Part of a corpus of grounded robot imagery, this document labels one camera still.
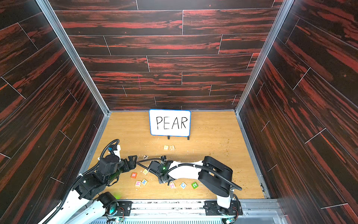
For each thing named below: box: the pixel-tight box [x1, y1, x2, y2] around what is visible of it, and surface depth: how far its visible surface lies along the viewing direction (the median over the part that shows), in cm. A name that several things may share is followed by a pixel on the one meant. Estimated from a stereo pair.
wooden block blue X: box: [140, 178, 149, 186], surface depth 84 cm
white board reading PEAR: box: [149, 109, 192, 138], surface depth 100 cm
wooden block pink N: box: [134, 180, 142, 187], surface depth 84 cm
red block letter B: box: [130, 172, 138, 179], surface depth 86 cm
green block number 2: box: [191, 182, 200, 189], surface depth 83 cm
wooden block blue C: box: [179, 181, 188, 190], surface depth 82 cm
